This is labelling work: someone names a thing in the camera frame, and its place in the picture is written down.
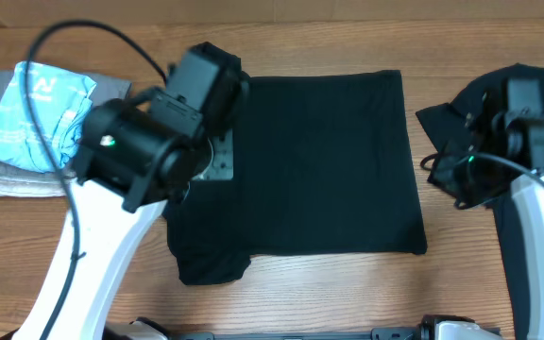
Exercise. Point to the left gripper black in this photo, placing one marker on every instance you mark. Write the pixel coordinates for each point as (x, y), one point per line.
(223, 167)

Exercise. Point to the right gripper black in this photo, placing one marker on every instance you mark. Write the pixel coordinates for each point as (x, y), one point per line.
(442, 176)

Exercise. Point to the black polo shirt Sydrogen logo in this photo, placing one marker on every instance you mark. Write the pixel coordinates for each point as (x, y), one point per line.
(322, 165)

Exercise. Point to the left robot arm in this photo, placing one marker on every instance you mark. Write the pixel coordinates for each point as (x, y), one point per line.
(135, 156)

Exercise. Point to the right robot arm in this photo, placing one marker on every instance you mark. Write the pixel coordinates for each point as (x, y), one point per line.
(527, 192)

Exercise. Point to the black t-shirt white label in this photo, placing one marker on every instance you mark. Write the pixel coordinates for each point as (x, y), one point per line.
(513, 245)

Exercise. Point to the folded grey garment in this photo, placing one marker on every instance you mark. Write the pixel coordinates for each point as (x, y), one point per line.
(111, 85)

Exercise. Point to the folded light blue shirt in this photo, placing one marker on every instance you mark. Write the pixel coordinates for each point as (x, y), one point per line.
(60, 100)

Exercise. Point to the folded beige garment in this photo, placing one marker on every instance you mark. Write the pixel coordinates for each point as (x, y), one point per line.
(18, 182)

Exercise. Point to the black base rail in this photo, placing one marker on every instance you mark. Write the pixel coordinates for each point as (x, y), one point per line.
(430, 327)

